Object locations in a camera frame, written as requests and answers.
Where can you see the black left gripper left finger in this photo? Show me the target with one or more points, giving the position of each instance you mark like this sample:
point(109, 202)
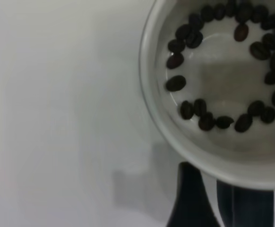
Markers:
point(191, 203)

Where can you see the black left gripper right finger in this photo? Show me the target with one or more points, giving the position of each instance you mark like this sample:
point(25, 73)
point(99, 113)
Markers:
point(253, 210)

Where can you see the dark blue ceramic mug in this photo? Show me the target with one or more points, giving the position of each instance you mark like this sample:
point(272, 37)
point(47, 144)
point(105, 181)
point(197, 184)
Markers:
point(151, 94)

